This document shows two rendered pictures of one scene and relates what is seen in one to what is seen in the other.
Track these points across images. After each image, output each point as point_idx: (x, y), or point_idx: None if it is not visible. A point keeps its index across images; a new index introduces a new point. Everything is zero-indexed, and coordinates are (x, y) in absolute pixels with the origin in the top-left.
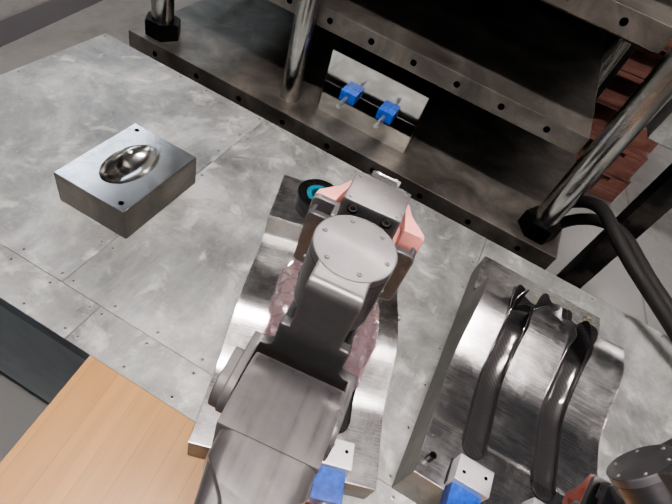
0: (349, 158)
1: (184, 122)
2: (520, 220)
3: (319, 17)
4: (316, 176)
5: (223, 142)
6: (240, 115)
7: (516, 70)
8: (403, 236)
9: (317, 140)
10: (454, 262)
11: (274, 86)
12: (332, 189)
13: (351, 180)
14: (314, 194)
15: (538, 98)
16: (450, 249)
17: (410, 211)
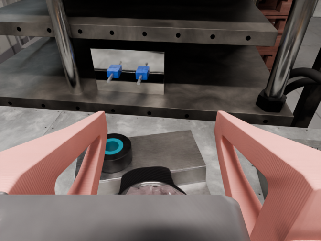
0: (131, 112)
1: (0, 136)
2: (257, 103)
3: (72, 32)
4: (111, 133)
5: (34, 138)
6: (43, 115)
7: (209, 16)
8: (312, 207)
9: (105, 109)
10: (235, 150)
11: (65, 88)
12: (19, 150)
13: (98, 112)
14: (108, 148)
15: (232, 23)
16: None
17: (239, 119)
